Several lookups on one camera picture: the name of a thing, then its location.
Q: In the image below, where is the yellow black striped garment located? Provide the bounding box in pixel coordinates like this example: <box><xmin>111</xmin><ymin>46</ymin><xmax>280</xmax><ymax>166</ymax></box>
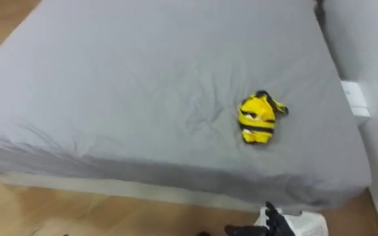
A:
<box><xmin>237</xmin><ymin>90</ymin><xmax>289</xmax><ymax>145</ymax></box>

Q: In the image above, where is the white laundry basket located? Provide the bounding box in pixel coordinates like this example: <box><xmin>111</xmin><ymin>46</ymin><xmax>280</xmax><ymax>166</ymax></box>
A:
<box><xmin>253</xmin><ymin>206</ymin><xmax>329</xmax><ymax>236</ymax></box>

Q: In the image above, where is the grey bed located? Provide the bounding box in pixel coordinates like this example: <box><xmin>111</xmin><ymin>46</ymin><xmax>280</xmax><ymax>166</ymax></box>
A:
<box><xmin>0</xmin><ymin>0</ymin><xmax>373</xmax><ymax>213</ymax></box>

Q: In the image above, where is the white plastic block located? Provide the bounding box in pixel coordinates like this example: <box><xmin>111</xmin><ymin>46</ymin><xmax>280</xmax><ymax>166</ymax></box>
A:
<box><xmin>341</xmin><ymin>80</ymin><xmax>372</xmax><ymax>119</ymax></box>

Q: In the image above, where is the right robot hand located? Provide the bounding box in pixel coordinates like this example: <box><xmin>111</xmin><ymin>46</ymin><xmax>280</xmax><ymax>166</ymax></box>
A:
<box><xmin>224</xmin><ymin>201</ymin><xmax>296</xmax><ymax>236</ymax></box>

